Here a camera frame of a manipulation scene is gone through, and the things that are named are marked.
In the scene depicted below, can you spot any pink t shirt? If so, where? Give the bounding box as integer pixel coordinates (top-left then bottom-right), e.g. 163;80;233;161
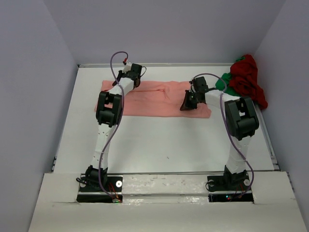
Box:
95;78;211;124

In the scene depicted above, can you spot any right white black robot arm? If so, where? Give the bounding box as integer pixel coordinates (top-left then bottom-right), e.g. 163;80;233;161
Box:
180;74;259;192

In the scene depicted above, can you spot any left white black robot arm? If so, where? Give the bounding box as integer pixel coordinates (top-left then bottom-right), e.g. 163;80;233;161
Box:
84;62;143;191

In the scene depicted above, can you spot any green t shirt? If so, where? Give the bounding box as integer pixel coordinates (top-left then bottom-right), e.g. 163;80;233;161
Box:
215;55;250;96

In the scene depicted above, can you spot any red t shirt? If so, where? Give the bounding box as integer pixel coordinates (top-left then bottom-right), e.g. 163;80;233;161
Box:
229;54;268;110

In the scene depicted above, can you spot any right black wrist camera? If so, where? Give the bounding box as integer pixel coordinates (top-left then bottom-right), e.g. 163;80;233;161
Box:
192;76;209;93

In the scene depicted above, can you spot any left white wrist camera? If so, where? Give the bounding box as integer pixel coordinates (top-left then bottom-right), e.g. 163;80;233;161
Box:
123;62;132;73

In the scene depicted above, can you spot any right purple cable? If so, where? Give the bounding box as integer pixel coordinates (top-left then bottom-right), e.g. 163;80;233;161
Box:
189;73;254;200

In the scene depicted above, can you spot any purple cable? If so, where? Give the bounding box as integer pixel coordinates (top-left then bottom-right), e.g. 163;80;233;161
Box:
189;73;254;200
98;51;130;198

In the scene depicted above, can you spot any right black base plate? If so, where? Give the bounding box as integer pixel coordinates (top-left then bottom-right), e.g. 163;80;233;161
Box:
205;175;254;203

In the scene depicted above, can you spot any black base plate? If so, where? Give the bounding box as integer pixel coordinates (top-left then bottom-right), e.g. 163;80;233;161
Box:
76;175;123;203
205;175;254;203

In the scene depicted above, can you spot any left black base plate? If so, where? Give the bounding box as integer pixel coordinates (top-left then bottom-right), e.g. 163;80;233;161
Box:
76;175;123;203

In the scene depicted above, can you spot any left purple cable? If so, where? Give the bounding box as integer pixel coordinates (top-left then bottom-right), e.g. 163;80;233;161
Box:
98;51;130;198

